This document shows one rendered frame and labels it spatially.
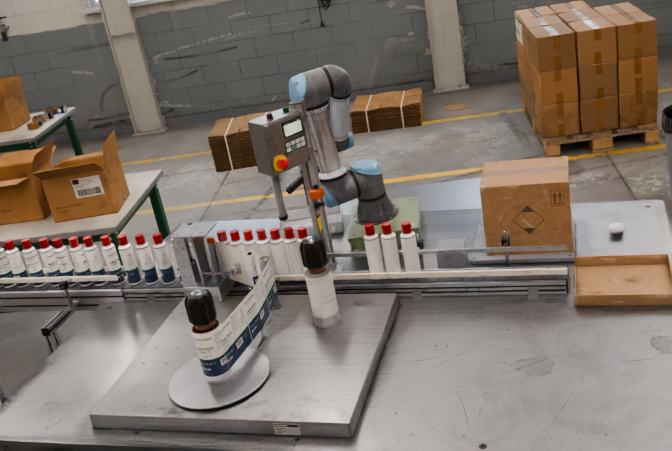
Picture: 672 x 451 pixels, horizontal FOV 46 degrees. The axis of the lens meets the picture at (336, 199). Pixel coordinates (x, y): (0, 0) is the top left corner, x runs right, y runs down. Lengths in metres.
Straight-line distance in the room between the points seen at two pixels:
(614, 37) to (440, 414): 4.17
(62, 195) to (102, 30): 4.53
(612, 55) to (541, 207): 3.29
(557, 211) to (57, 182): 2.56
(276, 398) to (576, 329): 0.92
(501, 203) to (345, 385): 0.92
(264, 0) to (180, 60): 1.09
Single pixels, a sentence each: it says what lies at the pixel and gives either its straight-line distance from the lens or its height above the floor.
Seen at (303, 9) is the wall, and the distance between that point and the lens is 8.15.
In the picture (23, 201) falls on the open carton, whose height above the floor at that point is 0.90.
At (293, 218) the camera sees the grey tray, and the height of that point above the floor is 0.84.
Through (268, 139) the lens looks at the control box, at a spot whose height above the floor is 1.42.
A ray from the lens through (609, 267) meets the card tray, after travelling 2.85.
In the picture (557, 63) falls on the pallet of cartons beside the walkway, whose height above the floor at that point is 0.69.
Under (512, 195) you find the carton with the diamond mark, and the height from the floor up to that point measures 1.08.
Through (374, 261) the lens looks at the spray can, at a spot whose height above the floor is 0.96.
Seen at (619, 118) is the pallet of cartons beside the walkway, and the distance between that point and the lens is 6.18.
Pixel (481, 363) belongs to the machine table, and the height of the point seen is 0.83.
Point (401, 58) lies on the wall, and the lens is 8.17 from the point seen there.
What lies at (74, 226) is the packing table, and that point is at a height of 0.78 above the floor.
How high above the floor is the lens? 2.21
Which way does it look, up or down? 22 degrees down
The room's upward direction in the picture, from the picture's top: 11 degrees counter-clockwise
